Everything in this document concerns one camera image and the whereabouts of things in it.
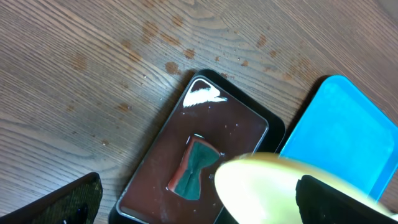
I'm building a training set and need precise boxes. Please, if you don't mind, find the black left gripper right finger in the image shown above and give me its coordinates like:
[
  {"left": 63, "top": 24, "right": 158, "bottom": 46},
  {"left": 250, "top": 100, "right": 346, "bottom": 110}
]
[{"left": 295, "top": 175, "right": 397, "bottom": 224}]

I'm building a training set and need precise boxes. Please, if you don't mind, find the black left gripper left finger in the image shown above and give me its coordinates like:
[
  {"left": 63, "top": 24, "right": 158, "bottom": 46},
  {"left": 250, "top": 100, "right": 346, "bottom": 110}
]
[{"left": 1, "top": 172, "right": 103, "bottom": 224}]

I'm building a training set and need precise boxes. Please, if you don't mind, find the orange and green sponge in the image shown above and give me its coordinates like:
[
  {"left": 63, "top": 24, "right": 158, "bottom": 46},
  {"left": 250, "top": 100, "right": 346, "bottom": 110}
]
[{"left": 167, "top": 134, "right": 221, "bottom": 200}]

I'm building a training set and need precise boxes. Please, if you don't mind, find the black water basin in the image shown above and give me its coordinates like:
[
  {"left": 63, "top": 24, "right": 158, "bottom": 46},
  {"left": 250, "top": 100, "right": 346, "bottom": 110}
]
[{"left": 109, "top": 70, "right": 285, "bottom": 223}]

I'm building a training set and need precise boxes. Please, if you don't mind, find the yellow plate with red stain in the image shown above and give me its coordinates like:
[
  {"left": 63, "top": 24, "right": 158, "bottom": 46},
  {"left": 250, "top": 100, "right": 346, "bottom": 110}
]
[{"left": 215, "top": 152, "right": 397, "bottom": 223}]

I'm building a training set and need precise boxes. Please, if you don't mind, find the blue plastic tray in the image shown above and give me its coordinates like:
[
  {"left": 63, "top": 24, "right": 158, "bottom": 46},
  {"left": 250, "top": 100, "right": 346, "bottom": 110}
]
[{"left": 280, "top": 75, "right": 397, "bottom": 200}]

